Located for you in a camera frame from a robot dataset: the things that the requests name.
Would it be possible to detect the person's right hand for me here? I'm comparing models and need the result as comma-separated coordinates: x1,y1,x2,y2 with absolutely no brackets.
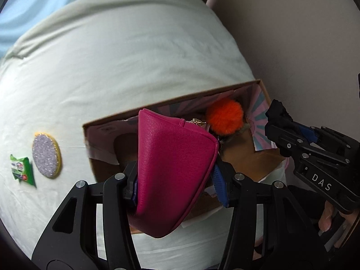
318,200,359,249

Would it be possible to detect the orange fluffy pompom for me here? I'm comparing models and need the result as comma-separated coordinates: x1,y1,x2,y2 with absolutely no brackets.
205,99,245,135

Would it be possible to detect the printed cardboard box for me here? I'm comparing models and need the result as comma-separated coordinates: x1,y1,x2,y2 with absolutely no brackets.
82,79,291,235

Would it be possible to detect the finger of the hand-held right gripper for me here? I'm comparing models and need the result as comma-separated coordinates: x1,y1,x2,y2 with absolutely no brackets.
266,124,351,165
287,119,360,151

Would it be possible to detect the green tissue packet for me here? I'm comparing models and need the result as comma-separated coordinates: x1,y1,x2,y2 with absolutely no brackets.
10,154,36,188

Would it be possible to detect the black cloth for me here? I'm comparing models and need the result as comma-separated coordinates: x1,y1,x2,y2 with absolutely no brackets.
265,99,292,135

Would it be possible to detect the round glittery sponge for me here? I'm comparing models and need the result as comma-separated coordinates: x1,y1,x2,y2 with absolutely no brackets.
31,132,62,179

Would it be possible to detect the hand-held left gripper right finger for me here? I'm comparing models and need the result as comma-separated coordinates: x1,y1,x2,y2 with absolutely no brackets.
212,160,329,270

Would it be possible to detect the magenta leather pouch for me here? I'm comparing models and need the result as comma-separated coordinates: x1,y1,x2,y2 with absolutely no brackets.
131,109,220,238

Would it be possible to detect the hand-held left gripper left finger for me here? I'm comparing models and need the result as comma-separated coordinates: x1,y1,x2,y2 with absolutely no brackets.
31,162,141,270

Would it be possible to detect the light blue hanging cloth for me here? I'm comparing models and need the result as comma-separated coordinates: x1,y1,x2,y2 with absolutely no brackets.
0,0,105,59

